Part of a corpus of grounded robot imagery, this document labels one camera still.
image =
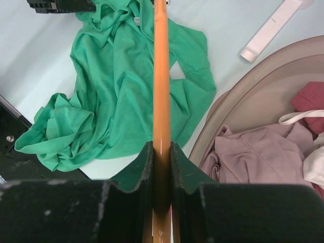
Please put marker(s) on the orange hanger front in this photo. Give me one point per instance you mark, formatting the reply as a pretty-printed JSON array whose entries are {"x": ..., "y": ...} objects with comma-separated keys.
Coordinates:
[{"x": 162, "y": 209}]

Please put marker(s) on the metal clothes rack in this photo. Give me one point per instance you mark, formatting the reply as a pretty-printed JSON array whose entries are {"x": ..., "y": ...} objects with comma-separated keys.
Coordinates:
[{"x": 272, "y": 27}]

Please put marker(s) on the pink mauve garment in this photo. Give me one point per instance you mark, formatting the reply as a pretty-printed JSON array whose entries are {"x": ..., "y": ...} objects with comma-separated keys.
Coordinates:
[{"x": 272, "y": 154}]

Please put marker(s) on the brown plastic laundry basket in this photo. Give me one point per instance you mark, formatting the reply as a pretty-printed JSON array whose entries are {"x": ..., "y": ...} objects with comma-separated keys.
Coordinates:
[{"x": 264, "y": 94}]

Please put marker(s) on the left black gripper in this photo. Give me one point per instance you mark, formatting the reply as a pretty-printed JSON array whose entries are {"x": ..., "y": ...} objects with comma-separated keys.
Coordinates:
[{"x": 61, "y": 6}]

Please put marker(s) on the green tank top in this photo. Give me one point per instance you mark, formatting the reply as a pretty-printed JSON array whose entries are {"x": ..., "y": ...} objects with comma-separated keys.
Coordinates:
[{"x": 110, "y": 113}]

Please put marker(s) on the red garment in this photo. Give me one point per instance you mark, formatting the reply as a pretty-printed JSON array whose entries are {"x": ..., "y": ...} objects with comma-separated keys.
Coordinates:
[{"x": 310, "y": 98}]

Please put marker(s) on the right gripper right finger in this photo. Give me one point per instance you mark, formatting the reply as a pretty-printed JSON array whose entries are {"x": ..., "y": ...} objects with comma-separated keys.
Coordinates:
[{"x": 204, "y": 210}]

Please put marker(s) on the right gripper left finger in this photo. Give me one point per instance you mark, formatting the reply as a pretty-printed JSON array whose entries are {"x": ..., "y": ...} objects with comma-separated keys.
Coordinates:
[{"x": 115, "y": 210}]

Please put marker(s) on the white garment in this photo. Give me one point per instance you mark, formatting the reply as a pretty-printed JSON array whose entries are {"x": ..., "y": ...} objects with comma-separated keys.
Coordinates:
[{"x": 312, "y": 164}]

